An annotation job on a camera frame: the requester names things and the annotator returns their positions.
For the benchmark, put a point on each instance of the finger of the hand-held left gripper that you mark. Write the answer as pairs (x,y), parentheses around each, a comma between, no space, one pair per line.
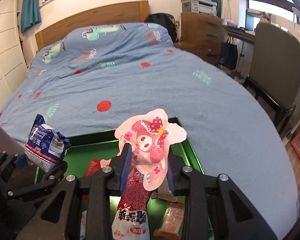
(20,161)
(50,177)

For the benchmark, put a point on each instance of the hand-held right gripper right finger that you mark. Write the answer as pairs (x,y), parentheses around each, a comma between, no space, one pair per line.
(172,182)

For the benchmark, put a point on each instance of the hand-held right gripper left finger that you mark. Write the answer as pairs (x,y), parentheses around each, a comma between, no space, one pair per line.
(125,170)

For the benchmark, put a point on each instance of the olive foil snack packet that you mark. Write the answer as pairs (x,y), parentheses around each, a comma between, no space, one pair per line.
(162,192)

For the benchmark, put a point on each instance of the blue white snack packet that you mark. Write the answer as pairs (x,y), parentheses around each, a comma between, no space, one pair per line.
(46,142)

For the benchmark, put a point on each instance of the dark red snack packet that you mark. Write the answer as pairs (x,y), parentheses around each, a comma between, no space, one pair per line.
(92,167)

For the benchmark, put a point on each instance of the small clear red snack packet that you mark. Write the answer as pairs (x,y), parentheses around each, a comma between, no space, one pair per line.
(173,217)

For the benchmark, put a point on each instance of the tall red white snack packet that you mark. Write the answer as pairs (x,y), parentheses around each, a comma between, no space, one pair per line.
(132,205)

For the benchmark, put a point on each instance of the green box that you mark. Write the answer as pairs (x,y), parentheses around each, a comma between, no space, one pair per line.
(95,147)

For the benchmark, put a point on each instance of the pink cartoon snack packet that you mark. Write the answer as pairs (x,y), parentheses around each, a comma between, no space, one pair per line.
(150,140)

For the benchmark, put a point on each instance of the black brown electric kettle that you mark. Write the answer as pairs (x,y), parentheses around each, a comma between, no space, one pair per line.
(10,142)

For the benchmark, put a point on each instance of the blue printed blanket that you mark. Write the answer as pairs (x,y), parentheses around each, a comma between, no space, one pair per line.
(140,85)

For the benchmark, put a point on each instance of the white wardrobe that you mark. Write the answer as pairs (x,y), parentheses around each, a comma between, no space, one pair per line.
(5,55)

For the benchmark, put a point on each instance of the dark shopping bag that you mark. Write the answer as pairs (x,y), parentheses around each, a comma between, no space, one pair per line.
(228,52)

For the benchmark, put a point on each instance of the black backpack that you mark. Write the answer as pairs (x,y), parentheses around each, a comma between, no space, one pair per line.
(162,21)

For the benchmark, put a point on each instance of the wooden drawer cabinet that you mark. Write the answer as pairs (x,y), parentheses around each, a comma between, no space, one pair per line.
(195,30)

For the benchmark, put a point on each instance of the wooden headboard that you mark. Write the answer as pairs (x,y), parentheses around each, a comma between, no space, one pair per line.
(90,17)

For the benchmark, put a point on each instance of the grey chair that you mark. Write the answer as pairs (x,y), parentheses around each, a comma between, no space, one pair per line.
(275,62)

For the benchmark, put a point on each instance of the grey desk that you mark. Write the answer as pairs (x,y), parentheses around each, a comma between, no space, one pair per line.
(240,32)

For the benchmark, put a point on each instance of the grey printer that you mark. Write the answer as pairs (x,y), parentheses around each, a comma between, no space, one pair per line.
(200,5)

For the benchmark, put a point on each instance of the orange frame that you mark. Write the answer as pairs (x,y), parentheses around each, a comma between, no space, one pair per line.
(296,145)

